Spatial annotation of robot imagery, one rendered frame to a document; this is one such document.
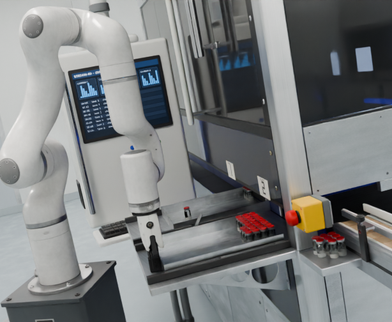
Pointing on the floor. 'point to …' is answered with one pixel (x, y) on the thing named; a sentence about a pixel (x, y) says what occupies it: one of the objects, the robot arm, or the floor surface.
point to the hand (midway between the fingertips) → (154, 263)
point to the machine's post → (288, 145)
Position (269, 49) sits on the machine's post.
